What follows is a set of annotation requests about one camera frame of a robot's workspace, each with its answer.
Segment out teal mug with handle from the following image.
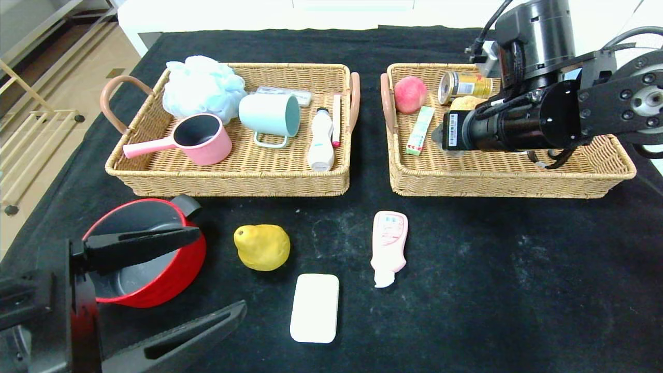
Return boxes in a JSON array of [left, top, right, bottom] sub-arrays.
[[238, 93, 301, 150]]

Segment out black table cloth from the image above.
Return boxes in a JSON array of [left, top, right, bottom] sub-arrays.
[[0, 26, 663, 373]]

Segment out clear plastic flat case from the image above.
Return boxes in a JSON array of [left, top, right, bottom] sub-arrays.
[[256, 87, 314, 108]]

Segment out thin pink and white stick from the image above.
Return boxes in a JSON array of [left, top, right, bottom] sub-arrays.
[[332, 94, 342, 149]]

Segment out red pot with black handles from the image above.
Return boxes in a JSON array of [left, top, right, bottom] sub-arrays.
[[83, 195, 208, 309]]

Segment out white bottle with black tip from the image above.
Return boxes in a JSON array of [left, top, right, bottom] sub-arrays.
[[308, 107, 336, 173]]

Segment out woven wicker basket brown handles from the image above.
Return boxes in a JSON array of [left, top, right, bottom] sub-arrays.
[[380, 63, 637, 199], [100, 63, 361, 197]]

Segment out yellow drink can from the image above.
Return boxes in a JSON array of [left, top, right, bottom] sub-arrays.
[[438, 71, 493, 106]]

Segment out pink plastic water scoop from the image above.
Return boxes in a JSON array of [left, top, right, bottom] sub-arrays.
[[123, 113, 233, 166]]

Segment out grey metal shelf frame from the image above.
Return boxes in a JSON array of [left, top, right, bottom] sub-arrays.
[[0, 0, 121, 78]]

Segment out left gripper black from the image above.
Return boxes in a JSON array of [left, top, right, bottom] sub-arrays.
[[0, 226, 248, 373]]

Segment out pink lotion tube white cap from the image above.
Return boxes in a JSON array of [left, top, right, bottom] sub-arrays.
[[370, 211, 409, 289]]

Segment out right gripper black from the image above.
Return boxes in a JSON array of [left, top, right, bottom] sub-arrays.
[[431, 108, 500, 151]]

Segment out light blue mesh bath pouf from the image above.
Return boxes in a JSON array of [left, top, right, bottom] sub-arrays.
[[163, 55, 248, 125]]

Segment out braided black cable white tag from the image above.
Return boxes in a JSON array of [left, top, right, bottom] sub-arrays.
[[474, 39, 575, 170]]

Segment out yellow pear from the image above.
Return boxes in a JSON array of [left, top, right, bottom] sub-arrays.
[[234, 224, 291, 272]]

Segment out golden striped bread roll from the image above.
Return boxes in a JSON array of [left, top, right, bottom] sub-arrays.
[[450, 95, 485, 112]]

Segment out pink peach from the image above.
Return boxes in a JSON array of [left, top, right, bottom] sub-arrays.
[[394, 76, 428, 115]]

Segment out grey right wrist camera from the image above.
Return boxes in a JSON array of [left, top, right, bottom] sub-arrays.
[[474, 40, 502, 79]]

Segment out white cabinet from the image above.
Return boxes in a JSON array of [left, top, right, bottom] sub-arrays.
[[118, 0, 643, 60]]

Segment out green chewing gum pack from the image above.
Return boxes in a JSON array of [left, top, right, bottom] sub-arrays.
[[406, 106, 436, 156]]

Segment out white soap bar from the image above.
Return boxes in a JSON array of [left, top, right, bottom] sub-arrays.
[[290, 273, 340, 343]]

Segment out smooth black right arm cable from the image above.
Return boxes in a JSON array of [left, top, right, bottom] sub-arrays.
[[469, 0, 663, 56]]

